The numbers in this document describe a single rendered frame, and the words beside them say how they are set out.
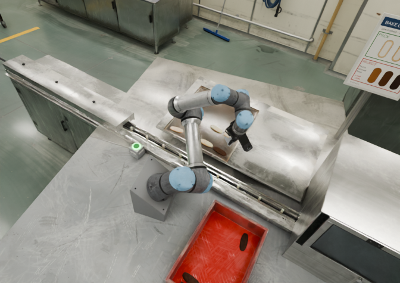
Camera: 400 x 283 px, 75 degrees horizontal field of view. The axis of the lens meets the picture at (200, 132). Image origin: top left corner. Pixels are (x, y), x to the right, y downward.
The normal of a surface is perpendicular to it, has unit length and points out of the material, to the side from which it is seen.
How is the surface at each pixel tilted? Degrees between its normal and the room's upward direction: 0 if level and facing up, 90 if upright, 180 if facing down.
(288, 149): 10
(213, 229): 0
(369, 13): 90
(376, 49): 90
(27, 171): 0
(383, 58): 90
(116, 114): 0
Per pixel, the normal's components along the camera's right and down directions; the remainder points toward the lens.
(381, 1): -0.52, 0.58
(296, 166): -0.01, -0.58
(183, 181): 0.58, -0.38
